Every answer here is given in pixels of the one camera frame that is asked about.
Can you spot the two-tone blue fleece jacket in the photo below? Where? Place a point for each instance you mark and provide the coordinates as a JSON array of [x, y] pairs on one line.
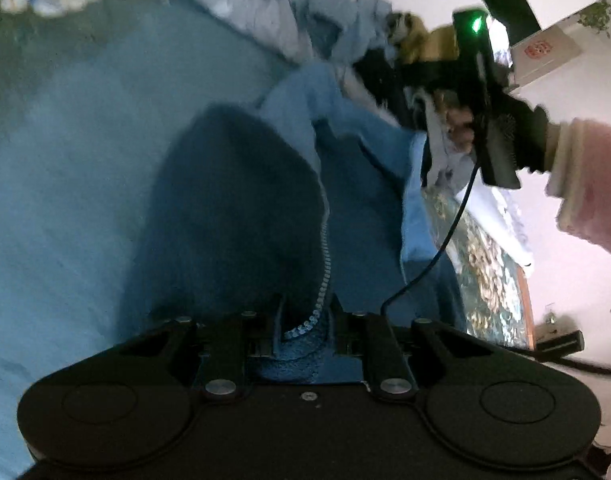
[[225, 200]]

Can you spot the black garment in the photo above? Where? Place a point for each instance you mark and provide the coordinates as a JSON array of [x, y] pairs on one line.
[[380, 80]]

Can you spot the white floral duvet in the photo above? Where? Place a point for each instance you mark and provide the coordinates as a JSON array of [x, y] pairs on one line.
[[245, 5]]

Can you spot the teal floral bed blanket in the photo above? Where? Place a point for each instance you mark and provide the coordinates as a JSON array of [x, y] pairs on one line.
[[60, 160]]

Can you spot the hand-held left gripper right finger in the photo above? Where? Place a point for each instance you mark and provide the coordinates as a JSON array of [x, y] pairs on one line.
[[348, 335]]

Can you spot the beige door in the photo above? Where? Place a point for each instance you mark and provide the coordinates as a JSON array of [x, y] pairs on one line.
[[545, 55]]

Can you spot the black box device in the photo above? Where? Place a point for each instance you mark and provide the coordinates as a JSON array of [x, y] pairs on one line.
[[560, 345]]

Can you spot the person's right hand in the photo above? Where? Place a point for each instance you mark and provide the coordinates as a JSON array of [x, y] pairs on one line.
[[460, 127]]

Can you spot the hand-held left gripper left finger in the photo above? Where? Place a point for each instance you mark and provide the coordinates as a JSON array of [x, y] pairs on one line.
[[263, 335]]

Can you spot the light blue garment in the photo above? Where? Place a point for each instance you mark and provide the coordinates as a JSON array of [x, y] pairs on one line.
[[345, 20]]

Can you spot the olive yellow garment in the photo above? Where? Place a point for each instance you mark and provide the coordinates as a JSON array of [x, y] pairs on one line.
[[435, 45]]

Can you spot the green plant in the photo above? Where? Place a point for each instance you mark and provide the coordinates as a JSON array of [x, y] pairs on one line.
[[598, 17]]

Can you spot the person's right forearm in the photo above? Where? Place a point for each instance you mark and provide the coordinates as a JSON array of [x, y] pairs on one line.
[[595, 185]]

